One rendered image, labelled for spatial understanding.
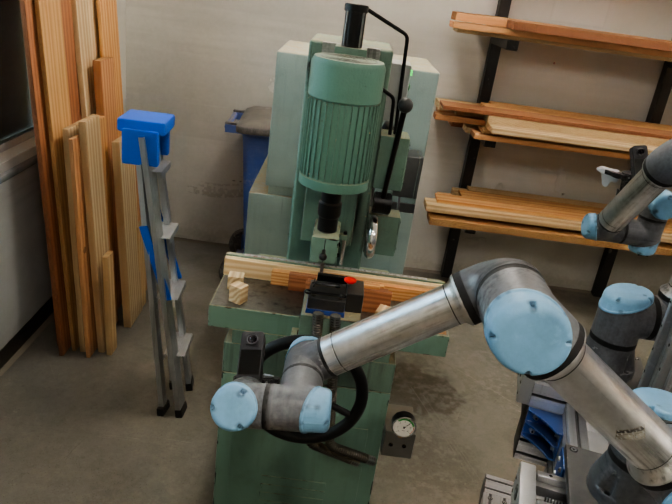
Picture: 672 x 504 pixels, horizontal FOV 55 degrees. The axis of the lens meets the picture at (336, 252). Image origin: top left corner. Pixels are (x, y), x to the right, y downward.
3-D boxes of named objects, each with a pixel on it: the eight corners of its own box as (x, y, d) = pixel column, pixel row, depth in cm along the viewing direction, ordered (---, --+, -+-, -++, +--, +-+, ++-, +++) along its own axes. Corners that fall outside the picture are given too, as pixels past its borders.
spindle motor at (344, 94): (294, 191, 153) (309, 57, 141) (301, 171, 169) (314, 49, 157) (367, 201, 153) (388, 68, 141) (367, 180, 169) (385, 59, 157)
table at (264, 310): (197, 345, 151) (198, 323, 148) (223, 288, 179) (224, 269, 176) (451, 379, 151) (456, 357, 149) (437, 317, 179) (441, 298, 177)
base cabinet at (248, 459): (205, 570, 192) (218, 372, 164) (240, 442, 245) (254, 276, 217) (353, 589, 192) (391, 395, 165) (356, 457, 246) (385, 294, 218)
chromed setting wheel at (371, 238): (362, 265, 177) (369, 223, 172) (362, 247, 188) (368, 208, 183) (373, 266, 177) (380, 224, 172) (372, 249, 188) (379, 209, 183)
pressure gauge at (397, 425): (388, 442, 163) (393, 416, 160) (388, 432, 166) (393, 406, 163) (412, 445, 163) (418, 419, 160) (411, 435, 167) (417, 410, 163)
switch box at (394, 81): (381, 120, 181) (390, 62, 175) (380, 113, 190) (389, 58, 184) (402, 123, 181) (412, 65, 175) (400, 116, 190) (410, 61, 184)
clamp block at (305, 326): (294, 347, 150) (298, 314, 146) (300, 319, 162) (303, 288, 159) (357, 356, 150) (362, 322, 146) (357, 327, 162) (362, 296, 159)
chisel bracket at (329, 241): (308, 266, 165) (311, 236, 161) (312, 246, 177) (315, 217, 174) (336, 270, 165) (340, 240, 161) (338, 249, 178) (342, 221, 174)
